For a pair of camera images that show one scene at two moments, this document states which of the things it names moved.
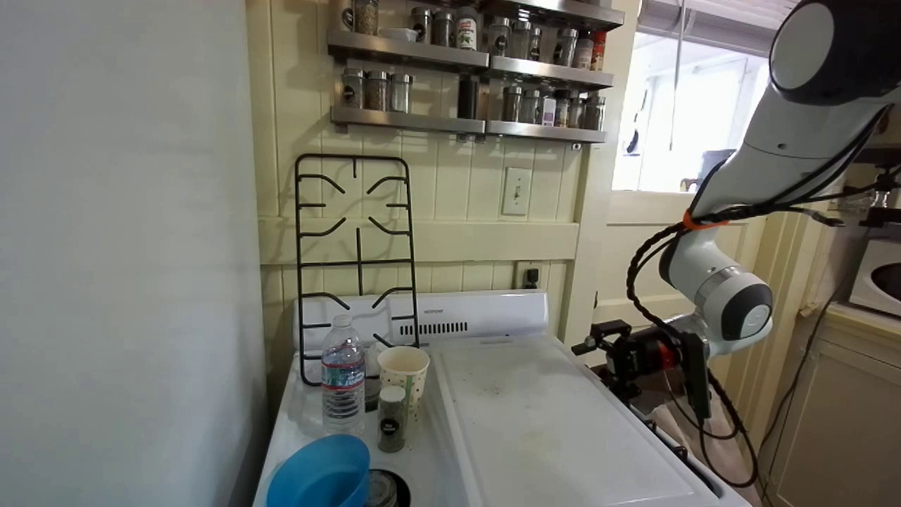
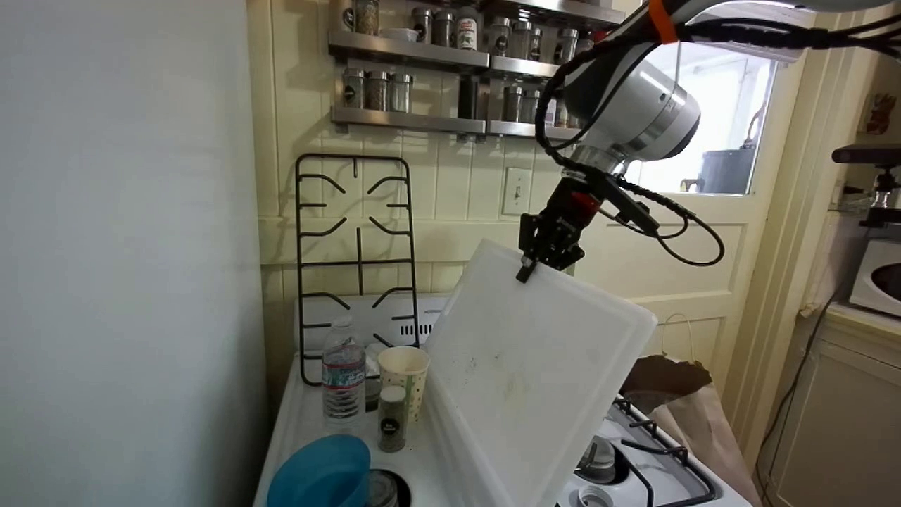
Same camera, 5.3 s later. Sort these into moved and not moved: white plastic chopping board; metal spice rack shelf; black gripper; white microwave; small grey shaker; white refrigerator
Moved: black gripper; white plastic chopping board
Not moved: small grey shaker; metal spice rack shelf; white microwave; white refrigerator
